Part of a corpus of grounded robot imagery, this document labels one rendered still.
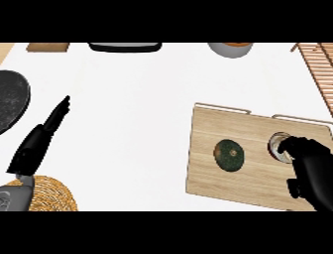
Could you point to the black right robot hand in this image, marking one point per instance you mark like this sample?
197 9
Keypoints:
318 175

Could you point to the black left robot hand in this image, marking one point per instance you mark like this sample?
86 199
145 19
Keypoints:
33 150

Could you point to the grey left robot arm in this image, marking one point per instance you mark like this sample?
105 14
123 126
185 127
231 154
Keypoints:
9 195

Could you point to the pale wooden tray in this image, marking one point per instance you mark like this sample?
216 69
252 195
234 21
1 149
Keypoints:
262 155

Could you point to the wooden slatted tiered shelf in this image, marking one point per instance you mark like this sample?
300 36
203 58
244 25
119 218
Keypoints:
331 82

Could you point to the woven wicker basket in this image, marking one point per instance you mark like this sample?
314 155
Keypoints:
52 195

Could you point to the dark green round vegetable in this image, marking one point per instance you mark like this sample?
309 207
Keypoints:
231 155

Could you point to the small brown wooden block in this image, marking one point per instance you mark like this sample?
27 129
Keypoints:
48 47

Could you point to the grey pot with orange content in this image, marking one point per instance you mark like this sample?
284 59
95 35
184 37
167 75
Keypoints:
231 49

